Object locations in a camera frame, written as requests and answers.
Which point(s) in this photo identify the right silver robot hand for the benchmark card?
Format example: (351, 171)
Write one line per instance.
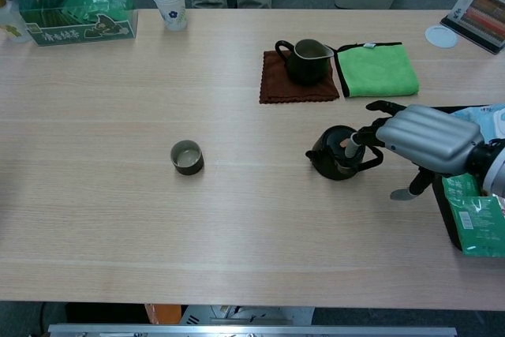
(430, 139)

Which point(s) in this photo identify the small dark ceramic teacup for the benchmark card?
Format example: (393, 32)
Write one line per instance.
(188, 167)

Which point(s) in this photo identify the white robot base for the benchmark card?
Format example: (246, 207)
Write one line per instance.
(244, 313)

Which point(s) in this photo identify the green tea packet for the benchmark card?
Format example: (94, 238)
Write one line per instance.
(459, 187)
(477, 230)

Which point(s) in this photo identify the blue wet wipes pack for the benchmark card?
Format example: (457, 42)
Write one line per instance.
(493, 120)

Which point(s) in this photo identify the black plastic tray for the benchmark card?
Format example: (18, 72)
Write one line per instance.
(446, 214)

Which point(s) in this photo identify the green microfiber cloth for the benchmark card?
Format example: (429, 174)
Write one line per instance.
(378, 68)

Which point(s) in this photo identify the white round disc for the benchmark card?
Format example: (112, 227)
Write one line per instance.
(441, 36)

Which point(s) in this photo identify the colourful boxed book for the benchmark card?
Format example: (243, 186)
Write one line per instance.
(479, 17)

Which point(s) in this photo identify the dark ceramic pitcher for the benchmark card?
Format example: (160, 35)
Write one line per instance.
(305, 72)

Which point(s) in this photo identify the brown tea cloth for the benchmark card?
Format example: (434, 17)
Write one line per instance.
(276, 88)

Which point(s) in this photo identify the white paper cup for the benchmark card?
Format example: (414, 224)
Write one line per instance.
(171, 9)

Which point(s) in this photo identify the orange object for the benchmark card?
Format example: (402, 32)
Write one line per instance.
(161, 313)

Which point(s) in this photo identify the clear green tea box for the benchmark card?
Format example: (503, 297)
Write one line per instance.
(79, 33)

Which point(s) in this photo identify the aluminium profile rail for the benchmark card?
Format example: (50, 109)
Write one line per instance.
(252, 331)

